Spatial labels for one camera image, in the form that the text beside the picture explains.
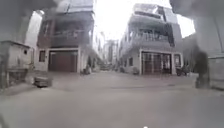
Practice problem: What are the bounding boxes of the row of distant buildings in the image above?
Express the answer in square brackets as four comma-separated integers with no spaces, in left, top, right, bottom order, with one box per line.
[94,31,121,68]

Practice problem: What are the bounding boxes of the potted plants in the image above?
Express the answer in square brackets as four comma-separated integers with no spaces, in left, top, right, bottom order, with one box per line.
[81,55,98,76]

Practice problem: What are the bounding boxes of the grey concrete road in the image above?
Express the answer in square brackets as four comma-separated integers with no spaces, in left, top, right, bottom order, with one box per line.
[0,70,224,128]

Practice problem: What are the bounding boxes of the grey building with glass gate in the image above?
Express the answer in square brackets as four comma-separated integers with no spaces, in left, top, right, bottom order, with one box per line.
[118,3,185,76]

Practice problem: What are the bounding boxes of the building with brown garage door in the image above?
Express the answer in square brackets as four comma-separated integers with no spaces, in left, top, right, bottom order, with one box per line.
[33,0,101,74]

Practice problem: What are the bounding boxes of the parked motorcycle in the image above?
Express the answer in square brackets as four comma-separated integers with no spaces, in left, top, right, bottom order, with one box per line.
[175,65,191,77]

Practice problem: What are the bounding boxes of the small pale wall building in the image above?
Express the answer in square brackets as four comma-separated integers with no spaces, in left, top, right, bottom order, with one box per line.
[0,40,33,90]

